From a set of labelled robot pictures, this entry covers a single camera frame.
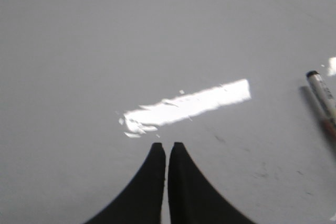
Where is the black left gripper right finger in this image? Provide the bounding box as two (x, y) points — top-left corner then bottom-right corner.
(167, 142), (253, 223)

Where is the large white whiteboard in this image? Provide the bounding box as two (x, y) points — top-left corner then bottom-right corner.
(1, 0), (335, 223)

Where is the white whiteboard marker black tip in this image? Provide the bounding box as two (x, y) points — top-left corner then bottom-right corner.
(306, 70), (335, 137)

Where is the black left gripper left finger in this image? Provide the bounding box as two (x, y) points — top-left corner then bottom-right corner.
(87, 143), (166, 223)

